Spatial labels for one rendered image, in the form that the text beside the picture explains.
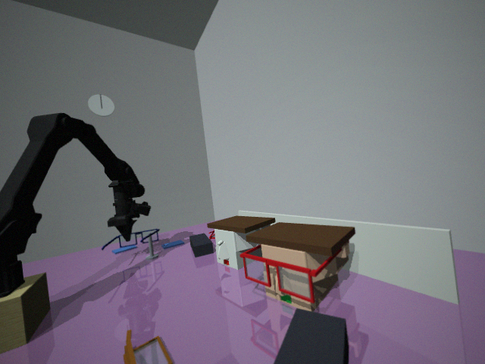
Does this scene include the navy glasses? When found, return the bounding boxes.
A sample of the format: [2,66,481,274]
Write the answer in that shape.
[102,229,159,250]

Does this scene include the pale grey flat panel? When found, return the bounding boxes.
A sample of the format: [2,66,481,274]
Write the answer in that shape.
[238,211,460,304]

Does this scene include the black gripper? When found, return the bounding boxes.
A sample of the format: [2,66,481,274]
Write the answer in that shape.
[108,198,139,242]

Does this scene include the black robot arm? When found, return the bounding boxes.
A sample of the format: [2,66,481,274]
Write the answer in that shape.
[0,113,145,299]

